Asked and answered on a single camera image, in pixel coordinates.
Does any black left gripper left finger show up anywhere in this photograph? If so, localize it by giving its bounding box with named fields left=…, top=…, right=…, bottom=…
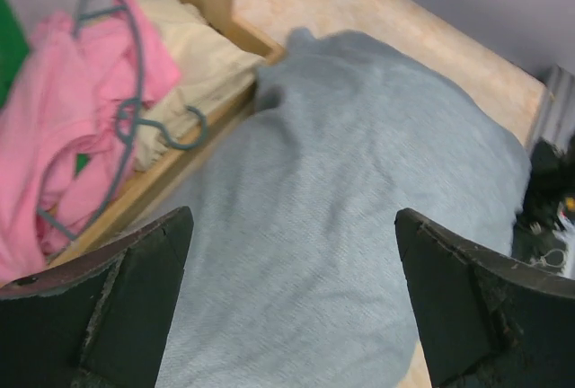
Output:
left=1, top=207, right=194, bottom=387

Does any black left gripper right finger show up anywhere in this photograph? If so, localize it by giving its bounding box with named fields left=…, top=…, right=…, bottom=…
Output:
left=394, top=208, right=574, bottom=388

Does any grey-blue pillowcase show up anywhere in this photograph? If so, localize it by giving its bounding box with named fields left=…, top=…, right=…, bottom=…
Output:
left=156, top=30, right=530, bottom=387

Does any pink shirt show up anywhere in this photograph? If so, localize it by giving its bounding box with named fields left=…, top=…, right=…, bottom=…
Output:
left=0, top=0, right=181, bottom=284

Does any cream cloth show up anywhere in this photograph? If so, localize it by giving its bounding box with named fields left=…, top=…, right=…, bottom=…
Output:
left=132, top=0, right=267, bottom=172

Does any green tank top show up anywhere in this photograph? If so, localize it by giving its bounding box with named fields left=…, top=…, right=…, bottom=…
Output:
left=0, top=0, right=29, bottom=107

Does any wooden clothes rack frame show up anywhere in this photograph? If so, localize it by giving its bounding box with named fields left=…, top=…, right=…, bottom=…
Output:
left=49, top=0, right=283, bottom=267

